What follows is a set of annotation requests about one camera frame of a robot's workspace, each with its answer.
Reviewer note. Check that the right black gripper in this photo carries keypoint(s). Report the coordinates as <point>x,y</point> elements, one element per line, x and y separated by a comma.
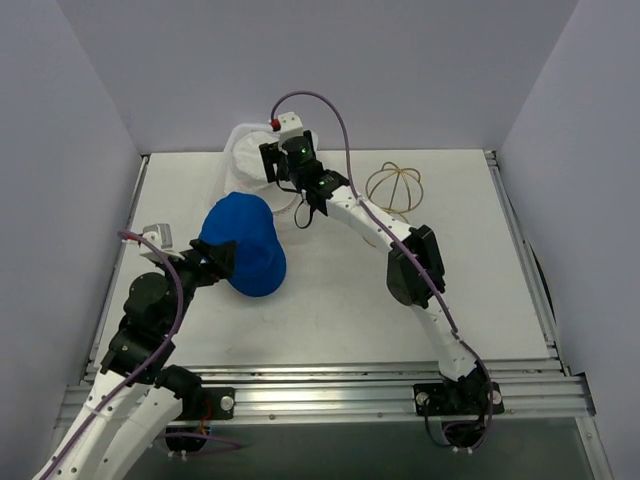
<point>270,161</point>

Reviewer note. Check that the white bucket hat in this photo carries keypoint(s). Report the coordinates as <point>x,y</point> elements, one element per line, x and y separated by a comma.
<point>245,172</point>

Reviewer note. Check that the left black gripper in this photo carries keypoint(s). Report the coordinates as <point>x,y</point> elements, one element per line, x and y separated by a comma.
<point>211,261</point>

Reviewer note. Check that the aluminium mounting rail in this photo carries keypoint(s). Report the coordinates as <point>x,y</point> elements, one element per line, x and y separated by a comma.
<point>384,392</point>

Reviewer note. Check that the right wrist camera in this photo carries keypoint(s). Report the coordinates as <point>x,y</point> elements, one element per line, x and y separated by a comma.
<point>287,125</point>

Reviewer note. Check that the white plastic basket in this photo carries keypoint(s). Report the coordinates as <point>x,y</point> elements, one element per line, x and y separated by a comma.
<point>240,130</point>

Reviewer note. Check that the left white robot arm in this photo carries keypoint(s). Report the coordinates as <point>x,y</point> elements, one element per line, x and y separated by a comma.
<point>136,393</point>

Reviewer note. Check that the blue baseball cap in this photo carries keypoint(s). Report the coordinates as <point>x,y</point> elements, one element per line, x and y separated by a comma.
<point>260,262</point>

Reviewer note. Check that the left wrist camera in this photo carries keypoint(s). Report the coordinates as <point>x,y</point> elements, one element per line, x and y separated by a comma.
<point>160,236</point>

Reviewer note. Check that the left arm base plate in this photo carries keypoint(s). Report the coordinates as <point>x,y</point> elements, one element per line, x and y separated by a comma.
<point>214,404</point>

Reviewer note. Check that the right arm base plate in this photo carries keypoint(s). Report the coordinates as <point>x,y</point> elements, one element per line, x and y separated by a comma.
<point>450,400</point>

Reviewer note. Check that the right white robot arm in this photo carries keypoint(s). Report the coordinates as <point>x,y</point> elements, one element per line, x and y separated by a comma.
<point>414,272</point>

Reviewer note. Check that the gold wire hat stand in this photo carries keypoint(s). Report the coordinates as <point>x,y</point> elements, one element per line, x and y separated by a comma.
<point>396,190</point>

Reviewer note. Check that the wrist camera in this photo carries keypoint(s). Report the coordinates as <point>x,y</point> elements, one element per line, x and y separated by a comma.
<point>287,125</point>
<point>160,236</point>

